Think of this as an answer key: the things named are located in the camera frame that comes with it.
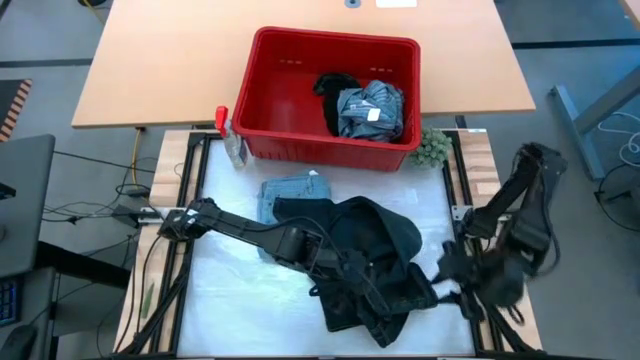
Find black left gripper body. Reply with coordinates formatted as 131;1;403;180
339;252;396;316

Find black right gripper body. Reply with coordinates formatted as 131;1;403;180
469;249;527;307

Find black trousers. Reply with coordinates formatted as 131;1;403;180
271;195;442;350

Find light blue denim jeans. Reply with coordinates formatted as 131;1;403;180
256;169;333;264

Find white plastic table cover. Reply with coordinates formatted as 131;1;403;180
176;137;477;358

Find blue striped garment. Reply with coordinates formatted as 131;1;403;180
336;79;406;144

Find grey metal desk leg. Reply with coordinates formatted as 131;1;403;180
548;63;640;182

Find red ribbed plastic bin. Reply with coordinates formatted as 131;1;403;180
231;25;424;173

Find green pen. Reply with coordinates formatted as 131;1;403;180
140;281;157;320

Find light wooden desk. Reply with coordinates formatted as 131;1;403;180
71;0;538;130

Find grey office desk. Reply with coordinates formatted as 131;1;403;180
0;266;57;360

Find grey side table top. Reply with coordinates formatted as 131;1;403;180
0;133;57;279

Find backlit keyboard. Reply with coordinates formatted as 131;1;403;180
0;277;22;327

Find silver metal bracket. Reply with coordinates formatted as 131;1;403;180
450;203;475;222

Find black aluminium rig frame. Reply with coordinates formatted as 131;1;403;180
113;128;544;360

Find black cable loop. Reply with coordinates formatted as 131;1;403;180
593;163;640;232

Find white cable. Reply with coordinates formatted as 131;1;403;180
596;110;640;169

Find yellow floor cable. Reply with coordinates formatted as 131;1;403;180
129;126;145;187

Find black power cable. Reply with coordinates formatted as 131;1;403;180
41;148;159;225

